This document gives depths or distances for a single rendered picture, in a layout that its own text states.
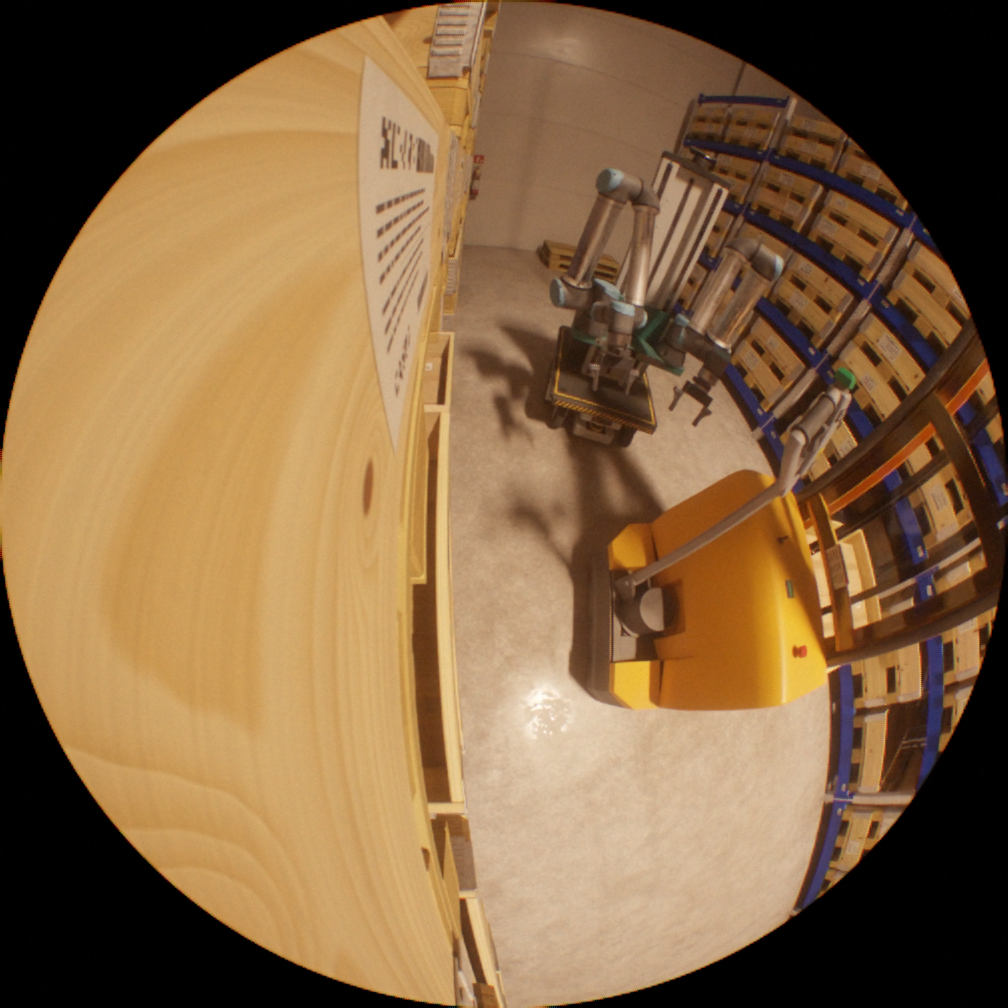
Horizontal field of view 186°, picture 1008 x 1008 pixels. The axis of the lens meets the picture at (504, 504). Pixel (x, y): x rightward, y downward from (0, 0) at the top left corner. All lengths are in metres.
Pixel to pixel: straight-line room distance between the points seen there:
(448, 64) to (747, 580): 1.38
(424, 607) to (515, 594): 0.86
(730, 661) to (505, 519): 1.23
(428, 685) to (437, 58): 1.15
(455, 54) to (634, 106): 5.69
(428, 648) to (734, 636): 0.90
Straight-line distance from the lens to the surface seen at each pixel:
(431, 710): 0.74
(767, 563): 1.10
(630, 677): 1.30
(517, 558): 1.57
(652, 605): 1.26
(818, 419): 0.61
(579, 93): 6.01
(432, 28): 0.69
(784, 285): 3.80
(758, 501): 0.82
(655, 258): 1.82
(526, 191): 5.71
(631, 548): 1.39
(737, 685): 1.11
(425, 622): 0.71
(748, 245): 1.58
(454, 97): 0.64
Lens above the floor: 1.46
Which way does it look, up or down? 61 degrees down
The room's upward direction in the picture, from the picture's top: 16 degrees clockwise
